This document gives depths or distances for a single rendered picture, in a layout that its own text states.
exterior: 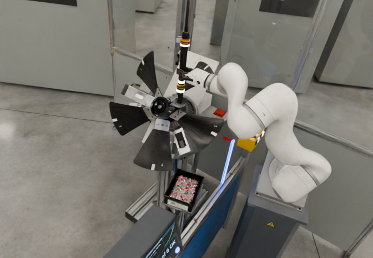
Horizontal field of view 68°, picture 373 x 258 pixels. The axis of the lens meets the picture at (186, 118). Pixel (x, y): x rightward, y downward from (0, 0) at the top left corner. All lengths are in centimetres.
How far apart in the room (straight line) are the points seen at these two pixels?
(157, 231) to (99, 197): 173
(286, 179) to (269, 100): 38
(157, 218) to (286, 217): 76
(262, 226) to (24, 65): 345
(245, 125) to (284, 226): 90
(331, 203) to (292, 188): 133
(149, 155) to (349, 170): 138
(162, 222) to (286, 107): 56
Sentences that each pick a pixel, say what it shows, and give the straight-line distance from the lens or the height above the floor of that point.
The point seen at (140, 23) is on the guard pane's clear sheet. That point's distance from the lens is 253.
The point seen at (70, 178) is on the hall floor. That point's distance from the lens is 288.
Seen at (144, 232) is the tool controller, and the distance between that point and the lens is 100.
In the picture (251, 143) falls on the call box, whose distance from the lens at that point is 169.
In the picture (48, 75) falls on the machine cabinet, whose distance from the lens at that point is 406.
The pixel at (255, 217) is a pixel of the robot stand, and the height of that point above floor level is 82.
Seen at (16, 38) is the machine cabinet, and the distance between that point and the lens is 402.
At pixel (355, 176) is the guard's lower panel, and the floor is 77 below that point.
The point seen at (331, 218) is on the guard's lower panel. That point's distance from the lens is 255.
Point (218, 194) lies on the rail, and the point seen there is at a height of 86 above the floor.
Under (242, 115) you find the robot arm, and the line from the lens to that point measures 85.
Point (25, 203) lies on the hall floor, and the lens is 281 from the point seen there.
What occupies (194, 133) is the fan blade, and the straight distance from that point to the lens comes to 146.
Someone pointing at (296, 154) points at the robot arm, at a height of 148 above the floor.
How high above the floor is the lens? 210
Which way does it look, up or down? 36 degrees down
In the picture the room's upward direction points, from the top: 7 degrees clockwise
